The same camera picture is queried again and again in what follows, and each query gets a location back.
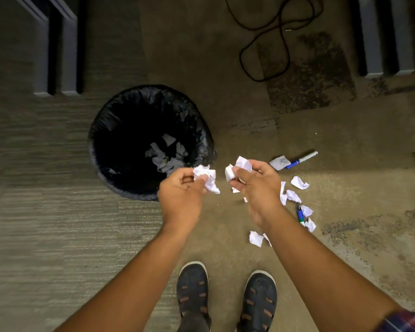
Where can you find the person's left hand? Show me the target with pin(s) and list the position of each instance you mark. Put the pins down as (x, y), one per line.
(179, 203)

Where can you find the person's right hand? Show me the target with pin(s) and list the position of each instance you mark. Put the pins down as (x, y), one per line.
(262, 193)

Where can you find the person's left thumb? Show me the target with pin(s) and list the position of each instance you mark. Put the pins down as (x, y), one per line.
(197, 186)

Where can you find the person's right thumb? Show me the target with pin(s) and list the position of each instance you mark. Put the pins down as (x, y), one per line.
(237, 183)

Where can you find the white paper ball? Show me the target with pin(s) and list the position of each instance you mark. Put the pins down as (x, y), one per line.
(209, 179)
(242, 164)

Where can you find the person's right forearm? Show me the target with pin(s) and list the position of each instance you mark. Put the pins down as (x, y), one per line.
(325, 280)

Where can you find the person's left forearm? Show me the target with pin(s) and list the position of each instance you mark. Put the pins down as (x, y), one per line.
(131, 283)

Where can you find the heap of binned paper scraps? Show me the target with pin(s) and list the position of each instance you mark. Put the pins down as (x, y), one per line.
(164, 159)

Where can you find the scattered white paper scraps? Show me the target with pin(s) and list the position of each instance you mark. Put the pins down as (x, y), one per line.
(299, 183)

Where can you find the small blue green marker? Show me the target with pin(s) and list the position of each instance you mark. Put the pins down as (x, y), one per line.
(300, 216)

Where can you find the white marker with blue cap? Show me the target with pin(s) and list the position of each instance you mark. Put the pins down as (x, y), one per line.
(306, 157)

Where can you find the black lined trash bin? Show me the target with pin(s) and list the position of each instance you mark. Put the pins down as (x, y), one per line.
(124, 134)

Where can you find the person's left dark sandal shoe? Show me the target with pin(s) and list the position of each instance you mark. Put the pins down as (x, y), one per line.
(192, 290)

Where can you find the person's dark sandal shoe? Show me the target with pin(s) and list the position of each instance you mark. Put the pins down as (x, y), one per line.
(192, 290)
(259, 304)

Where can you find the person's right dark sandal shoe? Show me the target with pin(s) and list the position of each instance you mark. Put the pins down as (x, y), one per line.
(259, 304)

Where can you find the dark trouser leg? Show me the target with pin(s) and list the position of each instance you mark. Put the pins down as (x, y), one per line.
(193, 323)

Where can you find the grey metal furniture leg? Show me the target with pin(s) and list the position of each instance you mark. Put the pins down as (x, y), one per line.
(371, 41)
(69, 48)
(41, 48)
(403, 37)

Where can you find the plaid shirt sleeve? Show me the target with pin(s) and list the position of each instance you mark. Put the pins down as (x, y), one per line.
(406, 323)

